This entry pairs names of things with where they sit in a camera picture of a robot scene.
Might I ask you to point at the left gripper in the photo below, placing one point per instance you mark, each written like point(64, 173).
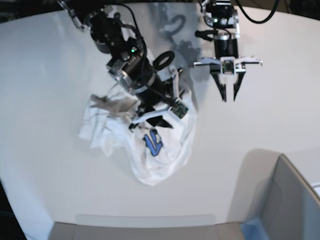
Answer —
point(214, 65)

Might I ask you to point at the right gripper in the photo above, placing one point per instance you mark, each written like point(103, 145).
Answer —
point(158, 102)

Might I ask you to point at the white printed t-shirt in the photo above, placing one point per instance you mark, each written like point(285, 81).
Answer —
point(153, 153)

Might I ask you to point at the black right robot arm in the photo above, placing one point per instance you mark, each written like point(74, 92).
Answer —
point(129, 65)

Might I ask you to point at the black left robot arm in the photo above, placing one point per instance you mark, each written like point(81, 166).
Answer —
point(222, 18)

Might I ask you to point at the grey partition panel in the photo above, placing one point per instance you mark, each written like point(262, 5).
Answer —
point(272, 200)

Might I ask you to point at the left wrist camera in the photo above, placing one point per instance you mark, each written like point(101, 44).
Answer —
point(227, 65)

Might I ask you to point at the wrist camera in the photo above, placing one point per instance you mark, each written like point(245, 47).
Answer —
point(227, 65)
point(179, 109)

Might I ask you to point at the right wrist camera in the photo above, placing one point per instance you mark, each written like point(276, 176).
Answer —
point(179, 109)

